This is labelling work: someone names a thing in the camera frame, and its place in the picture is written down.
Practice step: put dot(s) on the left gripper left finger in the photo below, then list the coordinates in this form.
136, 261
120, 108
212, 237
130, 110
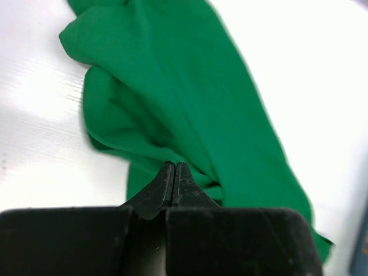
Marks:
149, 201

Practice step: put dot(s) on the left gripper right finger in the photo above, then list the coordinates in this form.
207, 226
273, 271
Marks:
186, 192

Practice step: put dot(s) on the green t shirt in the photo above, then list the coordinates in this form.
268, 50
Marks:
166, 83

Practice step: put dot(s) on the translucent blue plastic bin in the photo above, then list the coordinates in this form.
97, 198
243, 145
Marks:
358, 265

